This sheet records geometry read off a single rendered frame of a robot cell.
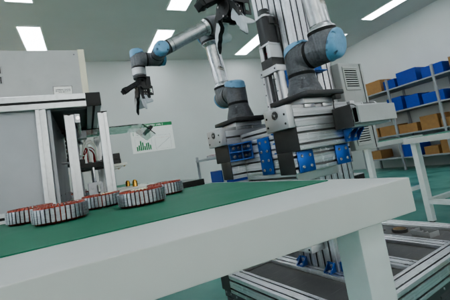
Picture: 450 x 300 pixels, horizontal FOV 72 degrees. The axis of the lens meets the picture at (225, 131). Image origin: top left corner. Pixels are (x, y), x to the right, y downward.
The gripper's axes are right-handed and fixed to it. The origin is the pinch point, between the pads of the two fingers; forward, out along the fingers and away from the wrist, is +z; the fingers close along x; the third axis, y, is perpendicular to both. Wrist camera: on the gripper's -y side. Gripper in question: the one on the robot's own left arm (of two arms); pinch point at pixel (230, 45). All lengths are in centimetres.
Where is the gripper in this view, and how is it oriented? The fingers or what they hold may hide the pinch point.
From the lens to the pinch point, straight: 95.6
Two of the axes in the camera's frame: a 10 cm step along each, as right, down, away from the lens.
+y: 8.4, -0.9, 5.4
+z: 1.7, 9.8, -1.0
